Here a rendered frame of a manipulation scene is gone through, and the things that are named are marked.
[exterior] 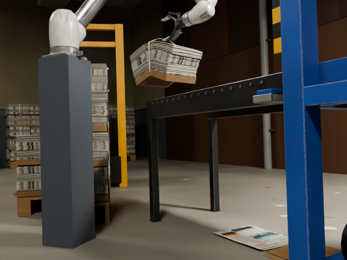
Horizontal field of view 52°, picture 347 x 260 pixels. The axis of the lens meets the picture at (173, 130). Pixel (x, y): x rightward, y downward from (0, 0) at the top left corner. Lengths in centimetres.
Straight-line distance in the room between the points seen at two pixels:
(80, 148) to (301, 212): 122
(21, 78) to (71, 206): 776
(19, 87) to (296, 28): 866
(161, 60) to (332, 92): 142
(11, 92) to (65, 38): 748
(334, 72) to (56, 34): 140
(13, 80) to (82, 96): 754
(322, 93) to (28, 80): 881
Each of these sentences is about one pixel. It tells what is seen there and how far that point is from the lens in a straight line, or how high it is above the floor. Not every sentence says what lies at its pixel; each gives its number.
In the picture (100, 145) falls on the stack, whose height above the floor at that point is 51.
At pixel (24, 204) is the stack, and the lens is 292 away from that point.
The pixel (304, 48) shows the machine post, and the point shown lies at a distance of 118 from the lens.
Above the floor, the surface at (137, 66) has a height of 104.
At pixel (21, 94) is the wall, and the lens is 950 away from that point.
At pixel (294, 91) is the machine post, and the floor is 69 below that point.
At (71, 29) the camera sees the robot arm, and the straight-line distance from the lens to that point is 207.
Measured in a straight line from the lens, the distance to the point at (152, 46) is 241.
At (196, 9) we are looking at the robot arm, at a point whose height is 134.
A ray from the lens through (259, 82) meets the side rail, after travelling 156.
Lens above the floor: 56
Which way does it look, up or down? 1 degrees up
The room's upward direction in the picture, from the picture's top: 2 degrees counter-clockwise
